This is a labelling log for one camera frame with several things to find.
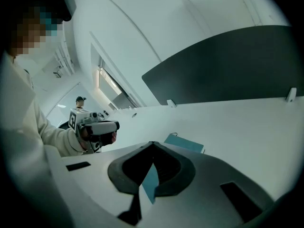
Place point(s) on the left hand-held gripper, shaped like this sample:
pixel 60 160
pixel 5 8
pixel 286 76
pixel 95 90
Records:
pixel 99 126

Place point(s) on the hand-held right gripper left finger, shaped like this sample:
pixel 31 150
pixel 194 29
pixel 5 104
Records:
pixel 123 174

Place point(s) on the teal notebook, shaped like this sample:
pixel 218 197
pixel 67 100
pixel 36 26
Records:
pixel 185 144

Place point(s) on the dark desk divider panel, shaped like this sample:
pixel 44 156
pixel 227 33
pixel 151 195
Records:
pixel 225 65

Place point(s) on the person's left forearm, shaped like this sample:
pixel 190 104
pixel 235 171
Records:
pixel 59 136

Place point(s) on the person's face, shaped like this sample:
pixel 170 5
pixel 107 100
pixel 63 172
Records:
pixel 31 30

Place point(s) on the person's left hand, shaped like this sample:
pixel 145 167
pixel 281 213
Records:
pixel 85 134

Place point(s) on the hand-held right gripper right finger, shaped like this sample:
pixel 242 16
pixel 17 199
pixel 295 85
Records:
pixel 180 174

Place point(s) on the person's beige hoodie torso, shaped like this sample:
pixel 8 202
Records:
pixel 16 103

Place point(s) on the black head-worn camera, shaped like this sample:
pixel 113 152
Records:
pixel 66 3

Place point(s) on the white divider bracket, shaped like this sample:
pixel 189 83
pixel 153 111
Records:
pixel 171 103
pixel 291 95

